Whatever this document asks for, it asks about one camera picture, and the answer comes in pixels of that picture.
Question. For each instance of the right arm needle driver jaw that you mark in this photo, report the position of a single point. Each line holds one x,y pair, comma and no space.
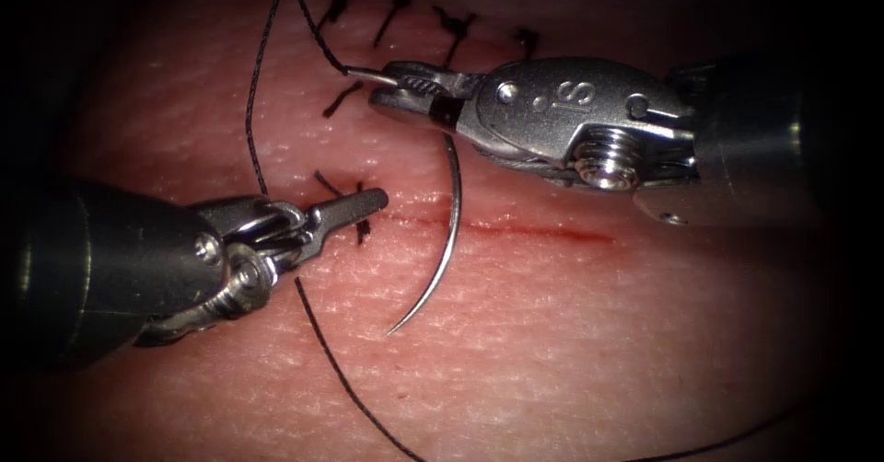
407,106
435,79

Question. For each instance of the tissue pad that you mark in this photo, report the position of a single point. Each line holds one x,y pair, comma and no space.
552,324

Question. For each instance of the dark right arm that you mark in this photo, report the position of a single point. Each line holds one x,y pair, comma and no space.
753,137

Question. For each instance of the dark left arm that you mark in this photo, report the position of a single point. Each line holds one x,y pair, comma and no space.
110,269

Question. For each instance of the right arm needle driver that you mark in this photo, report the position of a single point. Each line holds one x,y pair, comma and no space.
580,117

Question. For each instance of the short black thread piece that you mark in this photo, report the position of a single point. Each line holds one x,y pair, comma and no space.
343,99

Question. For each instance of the left arm needle driver jaw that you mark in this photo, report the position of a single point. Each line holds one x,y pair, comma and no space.
349,210

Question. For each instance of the curved steel needle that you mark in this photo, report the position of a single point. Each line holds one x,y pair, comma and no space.
458,200

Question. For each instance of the left arm needle driver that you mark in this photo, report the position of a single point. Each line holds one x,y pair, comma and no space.
259,241

